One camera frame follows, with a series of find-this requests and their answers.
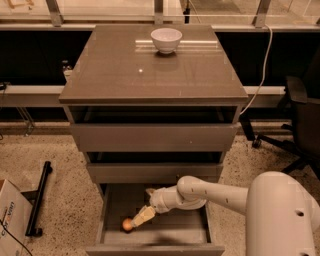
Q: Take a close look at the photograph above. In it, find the orange fruit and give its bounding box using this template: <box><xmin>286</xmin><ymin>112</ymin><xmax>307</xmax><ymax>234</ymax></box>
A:
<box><xmin>122</xmin><ymin>218</ymin><xmax>133</xmax><ymax>232</ymax></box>

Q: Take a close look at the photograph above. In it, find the black metal bar stand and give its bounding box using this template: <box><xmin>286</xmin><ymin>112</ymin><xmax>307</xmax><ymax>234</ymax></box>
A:
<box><xmin>22</xmin><ymin>161</ymin><xmax>52</xmax><ymax>237</ymax></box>

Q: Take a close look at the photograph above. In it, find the grey drawer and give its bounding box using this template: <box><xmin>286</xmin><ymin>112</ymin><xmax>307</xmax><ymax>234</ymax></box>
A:
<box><xmin>87</xmin><ymin>152</ymin><xmax>224</xmax><ymax>184</ymax></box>
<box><xmin>71</xmin><ymin>106</ymin><xmax>237</xmax><ymax>152</ymax></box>
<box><xmin>86</xmin><ymin>184</ymin><xmax>224</xmax><ymax>256</ymax></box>

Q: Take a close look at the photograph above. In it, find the grey bottom drawer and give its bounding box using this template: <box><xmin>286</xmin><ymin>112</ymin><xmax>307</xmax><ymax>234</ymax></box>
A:
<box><xmin>86</xmin><ymin>184</ymin><xmax>224</xmax><ymax>256</ymax></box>

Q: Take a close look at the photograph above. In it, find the white ceramic bowl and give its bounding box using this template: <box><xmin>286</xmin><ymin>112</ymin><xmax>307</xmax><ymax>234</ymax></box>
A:
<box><xmin>151</xmin><ymin>28</ymin><xmax>182</xmax><ymax>54</ymax></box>

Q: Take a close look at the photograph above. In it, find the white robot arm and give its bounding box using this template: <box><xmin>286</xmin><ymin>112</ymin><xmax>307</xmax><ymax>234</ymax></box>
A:
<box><xmin>131</xmin><ymin>171</ymin><xmax>320</xmax><ymax>256</ymax></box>

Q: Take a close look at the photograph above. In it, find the white cable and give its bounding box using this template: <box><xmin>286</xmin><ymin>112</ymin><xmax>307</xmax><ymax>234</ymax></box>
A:
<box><xmin>239</xmin><ymin>23</ymin><xmax>274</xmax><ymax>116</ymax></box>

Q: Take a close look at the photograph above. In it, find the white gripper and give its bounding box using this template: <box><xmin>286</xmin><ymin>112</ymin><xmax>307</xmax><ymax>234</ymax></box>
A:
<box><xmin>131</xmin><ymin>188</ymin><xmax>175</xmax><ymax>228</ymax></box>

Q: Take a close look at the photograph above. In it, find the cardboard box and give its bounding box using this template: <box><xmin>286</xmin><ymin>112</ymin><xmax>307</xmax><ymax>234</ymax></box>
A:
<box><xmin>0</xmin><ymin>179</ymin><xmax>32</xmax><ymax>256</ymax></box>

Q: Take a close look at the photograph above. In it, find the grey top drawer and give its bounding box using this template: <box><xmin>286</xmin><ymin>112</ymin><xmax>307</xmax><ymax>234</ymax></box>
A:
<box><xmin>71</xmin><ymin>106</ymin><xmax>237</xmax><ymax>152</ymax></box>

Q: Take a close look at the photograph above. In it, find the grey middle drawer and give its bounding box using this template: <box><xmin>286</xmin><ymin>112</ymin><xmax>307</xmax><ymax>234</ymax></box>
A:
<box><xmin>87</xmin><ymin>152</ymin><xmax>224</xmax><ymax>184</ymax></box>

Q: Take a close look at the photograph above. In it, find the grey drawer cabinet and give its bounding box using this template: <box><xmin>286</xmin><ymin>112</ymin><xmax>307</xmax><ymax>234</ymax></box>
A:
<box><xmin>58</xmin><ymin>23</ymin><xmax>249</xmax><ymax>256</ymax></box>

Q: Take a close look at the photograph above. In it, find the black cable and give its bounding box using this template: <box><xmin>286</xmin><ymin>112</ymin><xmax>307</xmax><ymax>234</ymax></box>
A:
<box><xmin>0</xmin><ymin>219</ymin><xmax>34</xmax><ymax>256</ymax></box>

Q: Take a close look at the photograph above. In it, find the black office chair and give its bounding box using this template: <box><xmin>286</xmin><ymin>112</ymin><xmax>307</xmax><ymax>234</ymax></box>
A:
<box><xmin>240</xmin><ymin>48</ymin><xmax>320</xmax><ymax>179</ymax></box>

